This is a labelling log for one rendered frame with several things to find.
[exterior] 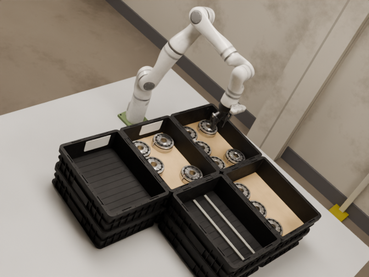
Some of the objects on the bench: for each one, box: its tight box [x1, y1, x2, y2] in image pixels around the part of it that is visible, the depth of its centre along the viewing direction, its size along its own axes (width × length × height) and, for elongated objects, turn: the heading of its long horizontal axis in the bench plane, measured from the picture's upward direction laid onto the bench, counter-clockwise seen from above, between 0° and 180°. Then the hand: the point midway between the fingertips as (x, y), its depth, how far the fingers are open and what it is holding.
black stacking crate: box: [158, 209, 269, 277], centre depth 216 cm, size 40×30×12 cm
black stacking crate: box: [52, 164, 161, 249], centre depth 214 cm, size 40×30×12 cm
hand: (217, 125), depth 235 cm, fingers open, 5 cm apart
